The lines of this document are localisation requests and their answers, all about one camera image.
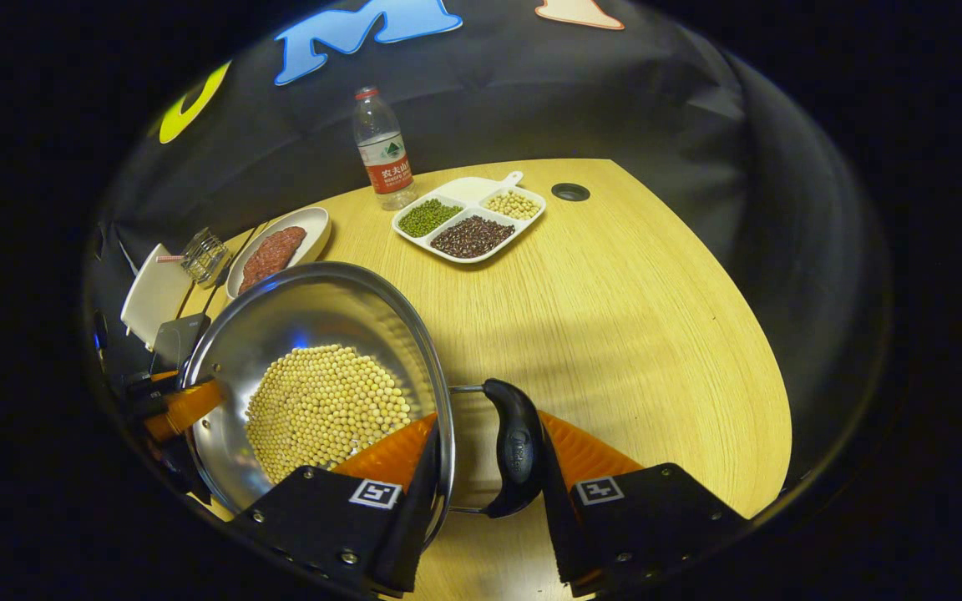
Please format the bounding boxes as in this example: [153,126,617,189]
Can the stainless steel pot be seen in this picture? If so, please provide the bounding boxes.
[183,261,547,535]

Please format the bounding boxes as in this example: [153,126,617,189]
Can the green mung beans portion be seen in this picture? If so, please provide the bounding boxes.
[398,199,463,239]

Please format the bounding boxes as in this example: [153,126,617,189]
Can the pile of soybeans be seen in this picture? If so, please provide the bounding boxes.
[245,344,413,485]

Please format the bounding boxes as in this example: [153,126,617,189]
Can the small soybeans portion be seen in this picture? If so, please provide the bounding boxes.
[484,190,542,221]

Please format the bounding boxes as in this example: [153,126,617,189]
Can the black induction cooktop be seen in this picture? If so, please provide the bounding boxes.
[147,313,213,376]

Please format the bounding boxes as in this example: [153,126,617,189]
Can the white divided tray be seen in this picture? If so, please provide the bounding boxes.
[392,171,547,265]

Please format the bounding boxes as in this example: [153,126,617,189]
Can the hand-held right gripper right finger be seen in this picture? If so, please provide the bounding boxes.
[534,409,751,598]

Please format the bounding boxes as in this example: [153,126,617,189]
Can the dark red beans portion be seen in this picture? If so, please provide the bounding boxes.
[431,215,516,259]

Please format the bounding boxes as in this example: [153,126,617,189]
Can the clear water bottle red label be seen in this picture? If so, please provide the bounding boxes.
[352,86,419,211]

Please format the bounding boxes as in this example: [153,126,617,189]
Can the white toaster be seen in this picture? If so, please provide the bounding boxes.
[119,243,195,351]

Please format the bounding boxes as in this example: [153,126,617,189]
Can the brown meat patty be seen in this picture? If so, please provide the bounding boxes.
[260,226,307,268]
[239,250,281,293]

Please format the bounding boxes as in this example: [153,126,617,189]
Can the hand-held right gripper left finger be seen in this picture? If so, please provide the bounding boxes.
[233,413,448,598]

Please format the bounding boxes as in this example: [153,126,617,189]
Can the white round plate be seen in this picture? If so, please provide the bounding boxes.
[225,206,332,300]

